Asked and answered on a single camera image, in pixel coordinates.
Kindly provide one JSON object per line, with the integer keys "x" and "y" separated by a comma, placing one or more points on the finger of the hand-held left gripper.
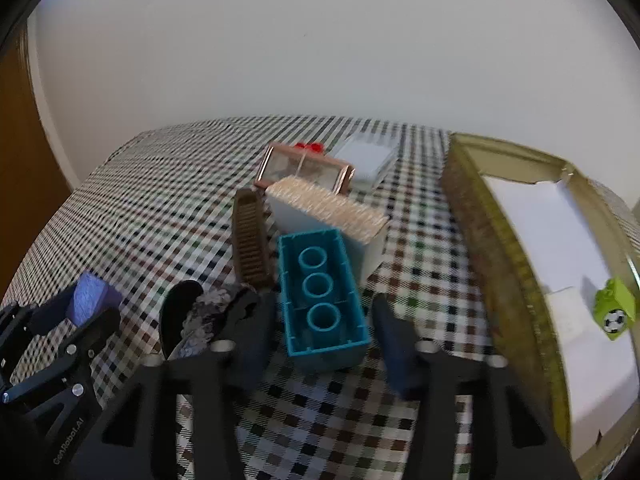
{"x": 90, "y": 300}
{"x": 85, "y": 340}

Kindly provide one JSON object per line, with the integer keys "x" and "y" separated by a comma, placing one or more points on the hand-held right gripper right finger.
{"x": 400, "y": 360}

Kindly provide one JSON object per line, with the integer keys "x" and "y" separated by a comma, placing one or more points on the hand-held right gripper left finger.
{"x": 255, "y": 350}

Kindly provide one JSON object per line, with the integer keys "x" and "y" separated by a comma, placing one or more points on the teal building block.
{"x": 320, "y": 300}

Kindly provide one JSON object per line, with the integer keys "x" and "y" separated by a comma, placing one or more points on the brown wooden comb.
{"x": 250, "y": 240}

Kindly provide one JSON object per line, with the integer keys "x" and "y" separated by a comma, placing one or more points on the gold cardboard box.
{"x": 480, "y": 240}

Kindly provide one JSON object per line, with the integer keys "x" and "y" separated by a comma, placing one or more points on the rose gold rectangular box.
{"x": 300, "y": 170}

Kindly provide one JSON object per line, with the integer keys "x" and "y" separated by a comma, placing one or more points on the green block with football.
{"x": 617, "y": 310}

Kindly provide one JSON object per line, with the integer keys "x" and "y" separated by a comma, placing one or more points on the checkered tablecloth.
{"x": 150, "y": 210}

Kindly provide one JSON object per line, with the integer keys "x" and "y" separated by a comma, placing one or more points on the white bristle brush block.
{"x": 325, "y": 220}

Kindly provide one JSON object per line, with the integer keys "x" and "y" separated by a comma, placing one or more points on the brown wooden door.
{"x": 20, "y": 160}

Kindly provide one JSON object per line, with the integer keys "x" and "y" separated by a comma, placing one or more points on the white paper insert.
{"x": 550, "y": 240}

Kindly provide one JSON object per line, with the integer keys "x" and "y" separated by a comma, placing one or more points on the white square box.
{"x": 365, "y": 157}

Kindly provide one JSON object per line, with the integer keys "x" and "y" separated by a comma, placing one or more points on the red building brick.
{"x": 310, "y": 147}

